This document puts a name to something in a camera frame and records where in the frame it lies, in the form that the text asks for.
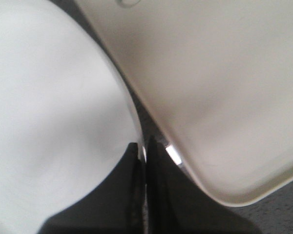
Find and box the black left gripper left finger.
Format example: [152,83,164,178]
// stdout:
[39,143,145,234]

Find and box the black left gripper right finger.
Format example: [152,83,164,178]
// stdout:
[146,137,261,234]

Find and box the white round plate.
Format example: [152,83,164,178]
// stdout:
[0,0,142,234]

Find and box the cream rabbit serving tray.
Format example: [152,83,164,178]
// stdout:
[77,0,293,207]

